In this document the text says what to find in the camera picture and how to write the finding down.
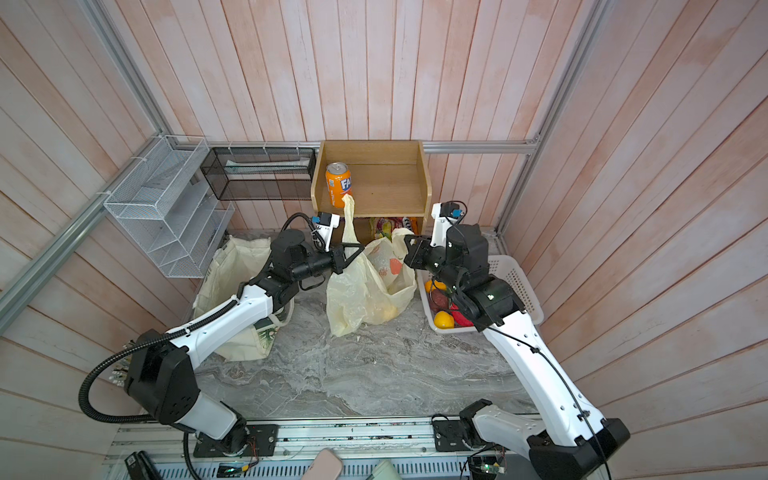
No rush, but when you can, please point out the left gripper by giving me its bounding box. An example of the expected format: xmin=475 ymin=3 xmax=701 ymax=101
xmin=291 ymin=240 xmax=365 ymax=280

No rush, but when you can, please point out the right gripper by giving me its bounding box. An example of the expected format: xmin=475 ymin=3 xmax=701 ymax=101
xmin=406 ymin=233 xmax=464 ymax=297

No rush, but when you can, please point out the orange print plastic bag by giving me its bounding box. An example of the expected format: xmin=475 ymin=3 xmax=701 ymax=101
xmin=326 ymin=227 xmax=417 ymax=337

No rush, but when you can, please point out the white plastic fruit basket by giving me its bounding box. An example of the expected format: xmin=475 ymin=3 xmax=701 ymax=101
xmin=416 ymin=255 xmax=545 ymax=335

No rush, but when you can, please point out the cream canvas tote bag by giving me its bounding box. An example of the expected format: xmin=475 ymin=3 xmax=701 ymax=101
xmin=192 ymin=236 xmax=294 ymax=362

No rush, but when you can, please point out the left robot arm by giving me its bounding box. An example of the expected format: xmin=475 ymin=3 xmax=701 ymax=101
xmin=78 ymin=213 xmax=364 ymax=456

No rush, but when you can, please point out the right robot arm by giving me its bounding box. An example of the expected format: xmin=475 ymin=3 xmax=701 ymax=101
xmin=404 ymin=222 xmax=630 ymax=479

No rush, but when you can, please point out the orange Fanta can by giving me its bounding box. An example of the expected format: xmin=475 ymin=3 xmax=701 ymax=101
xmin=325 ymin=162 xmax=351 ymax=209

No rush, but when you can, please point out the wooden two-tier shelf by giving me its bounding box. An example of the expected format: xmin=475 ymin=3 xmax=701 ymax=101
xmin=311 ymin=140 xmax=432 ymax=233

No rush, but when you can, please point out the black mesh basket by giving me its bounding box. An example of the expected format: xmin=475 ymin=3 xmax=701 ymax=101
xmin=201 ymin=147 xmax=316 ymax=201

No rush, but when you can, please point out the pink phone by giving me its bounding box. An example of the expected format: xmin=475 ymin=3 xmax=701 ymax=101
xmin=301 ymin=449 xmax=343 ymax=480

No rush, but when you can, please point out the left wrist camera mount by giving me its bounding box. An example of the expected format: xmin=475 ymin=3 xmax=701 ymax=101
xmin=311 ymin=212 xmax=341 ymax=252

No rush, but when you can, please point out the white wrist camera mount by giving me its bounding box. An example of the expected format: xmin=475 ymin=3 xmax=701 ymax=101
xmin=430 ymin=200 xmax=467 ymax=247

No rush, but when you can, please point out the white wire mesh rack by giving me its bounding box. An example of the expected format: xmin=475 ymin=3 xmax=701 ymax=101
xmin=104 ymin=135 xmax=234 ymax=279

